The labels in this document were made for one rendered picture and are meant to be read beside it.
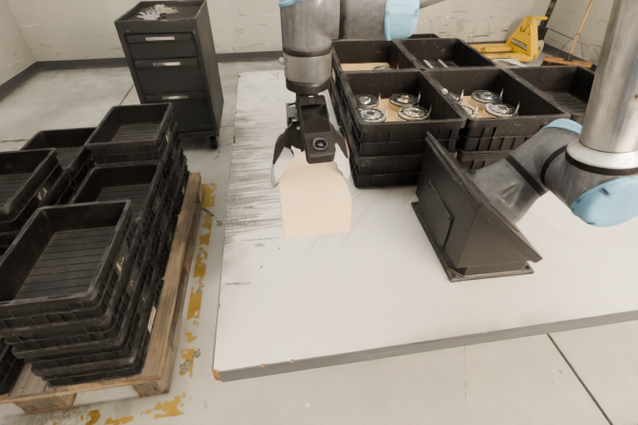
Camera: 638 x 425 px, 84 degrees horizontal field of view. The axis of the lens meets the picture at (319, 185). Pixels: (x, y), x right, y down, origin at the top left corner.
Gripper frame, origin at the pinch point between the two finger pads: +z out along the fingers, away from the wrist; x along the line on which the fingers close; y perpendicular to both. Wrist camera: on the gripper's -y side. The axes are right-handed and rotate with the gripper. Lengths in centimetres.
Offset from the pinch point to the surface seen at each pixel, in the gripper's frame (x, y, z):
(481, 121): -50, 27, 4
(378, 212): -21.3, 19.2, 26.4
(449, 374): -51, 3, 97
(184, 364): 48, 21, 96
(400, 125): -27.7, 28.2, 4.0
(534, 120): -66, 26, 4
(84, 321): 62, 11, 47
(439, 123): -38.4, 27.6, 3.9
